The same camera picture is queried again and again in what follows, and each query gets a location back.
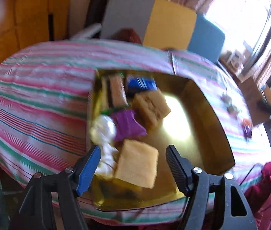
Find large yellow sponge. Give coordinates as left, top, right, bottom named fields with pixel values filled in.
left=114, top=139, right=159, bottom=189

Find purple snack packet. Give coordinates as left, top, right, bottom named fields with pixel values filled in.
left=241, top=119, right=253, bottom=139
left=111, top=109, right=147, bottom=142

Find small yellow sponge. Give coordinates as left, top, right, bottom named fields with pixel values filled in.
left=132, top=89, right=171, bottom=130

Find white socks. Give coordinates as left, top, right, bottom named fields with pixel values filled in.
left=95, top=143, right=119, bottom=179

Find white plastic balls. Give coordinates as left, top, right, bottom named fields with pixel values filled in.
left=89, top=115, right=116, bottom=145

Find cracker packet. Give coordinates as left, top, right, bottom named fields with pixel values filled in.
left=101, top=73, right=128, bottom=111

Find blue tissue pack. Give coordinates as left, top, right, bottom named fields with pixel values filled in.
left=126, top=76, right=157, bottom=94

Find golden tray box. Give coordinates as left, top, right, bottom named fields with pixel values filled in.
left=90, top=70, right=235, bottom=211

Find red blanket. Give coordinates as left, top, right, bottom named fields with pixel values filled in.
left=243, top=141, right=271, bottom=230

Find wooden side table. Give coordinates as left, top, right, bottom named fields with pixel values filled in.
left=239, top=77, right=271, bottom=126

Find striped bed sheet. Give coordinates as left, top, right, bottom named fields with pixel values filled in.
left=0, top=39, right=271, bottom=223

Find blue yellow grey headboard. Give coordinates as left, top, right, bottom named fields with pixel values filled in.
left=85, top=0, right=225, bottom=63

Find window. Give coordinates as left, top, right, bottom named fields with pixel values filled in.
left=205, top=0, right=271, bottom=61

